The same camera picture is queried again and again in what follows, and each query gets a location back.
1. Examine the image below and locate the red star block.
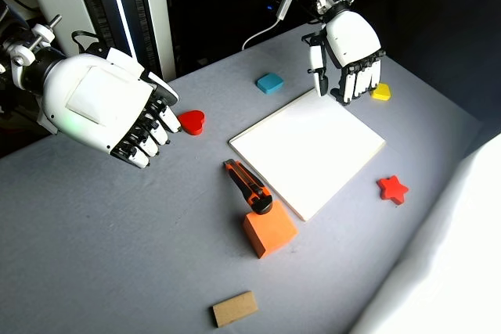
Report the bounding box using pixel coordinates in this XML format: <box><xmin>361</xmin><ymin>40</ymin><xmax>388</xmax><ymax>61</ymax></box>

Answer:
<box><xmin>376</xmin><ymin>174</ymin><xmax>410</xmax><ymax>206</ymax></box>

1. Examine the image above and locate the blue rounded block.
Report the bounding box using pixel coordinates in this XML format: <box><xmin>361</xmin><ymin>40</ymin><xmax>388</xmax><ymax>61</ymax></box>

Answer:
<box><xmin>256</xmin><ymin>72</ymin><xmax>285</xmax><ymax>95</ymax></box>

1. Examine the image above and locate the orange cube block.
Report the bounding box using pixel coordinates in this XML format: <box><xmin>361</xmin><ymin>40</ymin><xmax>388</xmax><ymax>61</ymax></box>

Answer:
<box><xmin>242</xmin><ymin>199</ymin><xmax>299</xmax><ymax>260</ymax></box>

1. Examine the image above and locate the orange box cutter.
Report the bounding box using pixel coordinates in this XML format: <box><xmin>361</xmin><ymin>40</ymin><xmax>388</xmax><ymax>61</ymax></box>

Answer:
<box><xmin>223</xmin><ymin>158</ymin><xmax>274</xmax><ymax>216</ymax></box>

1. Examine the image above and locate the grey table cloth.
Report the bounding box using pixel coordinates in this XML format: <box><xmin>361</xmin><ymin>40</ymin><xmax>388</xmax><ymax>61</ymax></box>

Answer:
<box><xmin>0</xmin><ymin>23</ymin><xmax>485</xmax><ymax>334</ymax></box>

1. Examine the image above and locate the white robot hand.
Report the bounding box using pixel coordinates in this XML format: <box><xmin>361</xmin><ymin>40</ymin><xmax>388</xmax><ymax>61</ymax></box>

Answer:
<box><xmin>40</xmin><ymin>47</ymin><xmax>182</xmax><ymax>170</ymax></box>
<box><xmin>301</xmin><ymin>9</ymin><xmax>387</xmax><ymax>106</ymax></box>

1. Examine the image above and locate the yellow block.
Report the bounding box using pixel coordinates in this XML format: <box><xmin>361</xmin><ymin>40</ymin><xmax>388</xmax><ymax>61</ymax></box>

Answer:
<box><xmin>370</xmin><ymin>82</ymin><xmax>392</xmax><ymax>102</ymax></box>

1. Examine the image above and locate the white cutting board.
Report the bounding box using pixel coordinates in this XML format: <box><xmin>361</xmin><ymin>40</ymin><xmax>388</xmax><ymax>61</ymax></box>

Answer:
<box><xmin>228</xmin><ymin>88</ymin><xmax>387</xmax><ymax>222</ymax></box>

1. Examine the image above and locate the white robot body column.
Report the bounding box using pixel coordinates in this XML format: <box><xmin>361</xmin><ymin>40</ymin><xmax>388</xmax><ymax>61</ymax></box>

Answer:
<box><xmin>15</xmin><ymin>0</ymin><xmax>177</xmax><ymax>81</ymax></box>

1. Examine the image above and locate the red heart block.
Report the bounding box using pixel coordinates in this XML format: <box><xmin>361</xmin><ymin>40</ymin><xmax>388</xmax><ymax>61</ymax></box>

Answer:
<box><xmin>176</xmin><ymin>110</ymin><xmax>206</xmax><ymax>137</ymax></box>

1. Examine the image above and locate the tan wooden block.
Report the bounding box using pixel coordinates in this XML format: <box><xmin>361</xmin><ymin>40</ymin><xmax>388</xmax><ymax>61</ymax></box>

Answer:
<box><xmin>212</xmin><ymin>290</ymin><xmax>260</xmax><ymax>329</ymax></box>

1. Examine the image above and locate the white blurred panel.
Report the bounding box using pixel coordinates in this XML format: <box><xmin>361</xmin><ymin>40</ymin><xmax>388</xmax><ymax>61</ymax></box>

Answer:
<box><xmin>348</xmin><ymin>126</ymin><xmax>501</xmax><ymax>334</ymax></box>

